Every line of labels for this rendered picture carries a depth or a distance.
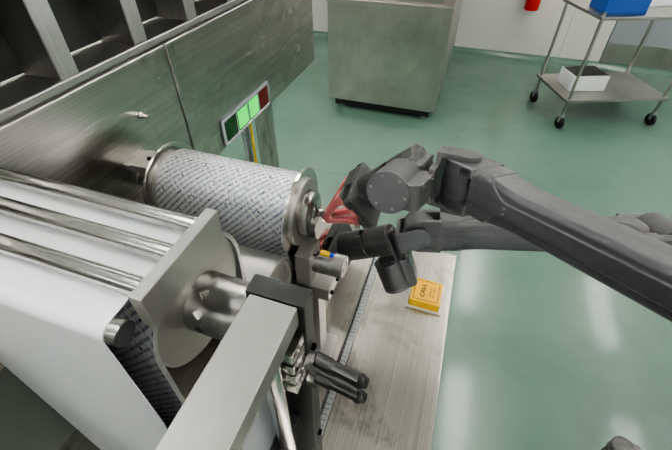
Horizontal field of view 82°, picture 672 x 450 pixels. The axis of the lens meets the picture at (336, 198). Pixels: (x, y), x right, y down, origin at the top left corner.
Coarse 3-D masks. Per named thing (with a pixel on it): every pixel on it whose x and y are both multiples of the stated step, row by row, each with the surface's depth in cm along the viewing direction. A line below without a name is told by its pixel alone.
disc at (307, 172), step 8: (304, 168) 62; (296, 176) 60; (304, 176) 62; (312, 176) 66; (296, 184) 60; (288, 200) 58; (288, 208) 58; (288, 216) 59; (288, 240) 61; (288, 248) 62; (296, 248) 66
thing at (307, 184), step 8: (160, 168) 66; (152, 184) 66; (304, 184) 61; (312, 184) 65; (296, 192) 60; (304, 192) 62; (296, 200) 60; (296, 208) 60; (296, 216) 61; (288, 224) 60; (296, 224) 61; (288, 232) 61; (296, 232) 62; (296, 240) 63
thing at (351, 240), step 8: (344, 224) 78; (336, 232) 76; (344, 232) 76; (352, 232) 74; (360, 232) 73; (336, 240) 74; (344, 240) 73; (352, 240) 72; (360, 240) 71; (328, 248) 73; (336, 248) 74; (344, 248) 73; (352, 248) 72; (360, 248) 71; (352, 256) 73; (360, 256) 72
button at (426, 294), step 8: (424, 280) 94; (416, 288) 93; (424, 288) 93; (432, 288) 93; (440, 288) 93; (416, 296) 91; (424, 296) 91; (432, 296) 91; (440, 296) 91; (416, 304) 91; (424, 304) 90; (432, 304) 89
